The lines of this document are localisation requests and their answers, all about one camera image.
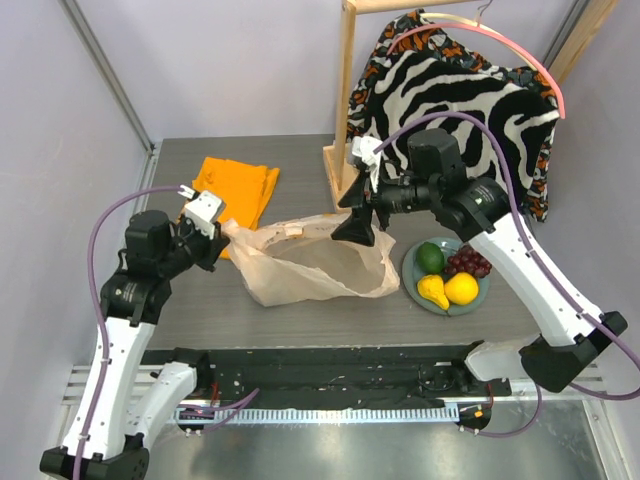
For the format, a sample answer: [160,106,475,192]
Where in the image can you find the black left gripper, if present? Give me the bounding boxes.
[158,212,231,278]

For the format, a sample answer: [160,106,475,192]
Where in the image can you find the banana print plastic bag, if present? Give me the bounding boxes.
[222,214,400,307]

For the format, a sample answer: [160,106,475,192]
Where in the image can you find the green fake fruit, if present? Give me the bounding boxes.
[415,242,445,274]

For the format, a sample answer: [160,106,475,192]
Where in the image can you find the yellow fake pear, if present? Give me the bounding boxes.
[416,274,450,311]

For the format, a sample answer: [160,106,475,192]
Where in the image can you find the red fake grapes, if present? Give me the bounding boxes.
[443,245,492,279]

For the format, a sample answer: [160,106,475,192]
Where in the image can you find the yellow fake lemon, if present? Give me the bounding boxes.
[444,272,479,306]

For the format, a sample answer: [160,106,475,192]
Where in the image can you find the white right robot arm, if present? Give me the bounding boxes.
[332,172,627,395]

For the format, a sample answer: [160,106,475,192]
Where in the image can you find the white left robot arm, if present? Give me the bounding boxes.
[39,211,229,479]

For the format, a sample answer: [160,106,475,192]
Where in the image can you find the grey round plate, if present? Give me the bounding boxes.
[401,237,491,317]

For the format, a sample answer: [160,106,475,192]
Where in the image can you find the folded orange cloth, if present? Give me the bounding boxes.
[192,157,280,231]

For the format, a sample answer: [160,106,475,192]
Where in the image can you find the zebra print garment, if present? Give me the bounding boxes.
[347,51,560,222]

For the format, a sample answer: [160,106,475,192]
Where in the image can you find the orange patterned garment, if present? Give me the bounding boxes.
[346,8,562,223]

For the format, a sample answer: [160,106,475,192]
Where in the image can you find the pink clothes hanger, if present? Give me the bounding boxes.
[385,20,567,120]

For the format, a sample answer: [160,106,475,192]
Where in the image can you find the wooden clothes rack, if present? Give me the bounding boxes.
[323,1,618,203]

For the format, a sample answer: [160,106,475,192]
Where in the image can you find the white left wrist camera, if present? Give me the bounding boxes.
[179,185,226,240]

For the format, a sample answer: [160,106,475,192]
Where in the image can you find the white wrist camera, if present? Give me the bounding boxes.
[346,136,382,193]
[179,185,226,240]

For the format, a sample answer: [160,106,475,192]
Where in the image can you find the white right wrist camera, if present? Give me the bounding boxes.
[346,136,382,193]

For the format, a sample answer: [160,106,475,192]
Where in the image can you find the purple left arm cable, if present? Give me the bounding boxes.
[72,184,260,480]

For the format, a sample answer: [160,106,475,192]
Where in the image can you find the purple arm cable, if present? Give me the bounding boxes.
[72,184,260,480]
[374,110,640,437]

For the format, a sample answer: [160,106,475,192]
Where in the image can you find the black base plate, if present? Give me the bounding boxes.
[205,362,511,406]

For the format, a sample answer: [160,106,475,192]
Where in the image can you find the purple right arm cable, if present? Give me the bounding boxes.
[374,110,640,437]

